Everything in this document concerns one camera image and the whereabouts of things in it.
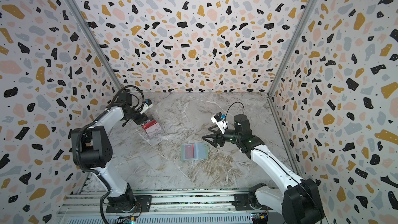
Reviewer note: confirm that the aluminium front rail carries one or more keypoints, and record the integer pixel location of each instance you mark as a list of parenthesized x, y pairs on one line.
[(163, 202)]

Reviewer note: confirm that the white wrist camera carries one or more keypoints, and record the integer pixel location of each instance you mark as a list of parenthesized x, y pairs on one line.
[(220, 120), (146, 106)]

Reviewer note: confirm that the red card in box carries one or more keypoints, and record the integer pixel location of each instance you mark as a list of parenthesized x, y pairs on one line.
[(149, 124)]

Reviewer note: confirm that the red card in holder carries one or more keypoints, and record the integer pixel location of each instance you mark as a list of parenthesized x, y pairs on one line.
[(188, 152)]

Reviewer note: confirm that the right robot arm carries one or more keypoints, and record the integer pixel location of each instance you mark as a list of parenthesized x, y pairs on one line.
[(296, 199)]

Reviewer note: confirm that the clear acrylic card box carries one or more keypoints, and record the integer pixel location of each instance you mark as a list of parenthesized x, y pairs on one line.
[(154, 130)]

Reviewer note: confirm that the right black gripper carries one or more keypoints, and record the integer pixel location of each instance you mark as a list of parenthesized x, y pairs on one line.
[(219, 136)]

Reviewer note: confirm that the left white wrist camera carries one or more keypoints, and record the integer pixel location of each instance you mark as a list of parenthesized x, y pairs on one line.
[(146, 106)]

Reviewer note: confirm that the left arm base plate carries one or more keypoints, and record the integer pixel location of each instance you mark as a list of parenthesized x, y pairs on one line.
[(139, 204)]

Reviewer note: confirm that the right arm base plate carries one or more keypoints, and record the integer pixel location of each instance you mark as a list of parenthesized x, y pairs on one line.
[(249, 202)]

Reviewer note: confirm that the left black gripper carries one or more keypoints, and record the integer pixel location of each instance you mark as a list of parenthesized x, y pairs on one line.
[(139, 120)]

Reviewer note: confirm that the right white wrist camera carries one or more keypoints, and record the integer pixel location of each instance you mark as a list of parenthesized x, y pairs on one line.
[(220, 120)]

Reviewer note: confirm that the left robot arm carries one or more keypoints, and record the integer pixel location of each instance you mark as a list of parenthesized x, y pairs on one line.
[(93, 152)]

